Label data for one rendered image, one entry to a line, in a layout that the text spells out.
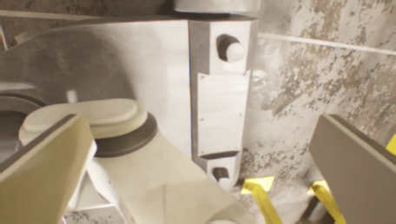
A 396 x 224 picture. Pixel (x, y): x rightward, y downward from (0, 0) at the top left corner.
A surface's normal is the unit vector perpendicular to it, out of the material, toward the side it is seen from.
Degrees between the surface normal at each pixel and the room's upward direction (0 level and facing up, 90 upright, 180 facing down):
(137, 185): 90
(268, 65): 0
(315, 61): 0
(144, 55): 0
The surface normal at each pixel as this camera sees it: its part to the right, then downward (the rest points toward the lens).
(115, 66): 0.18, 0.50
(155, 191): 0.00, -0.86
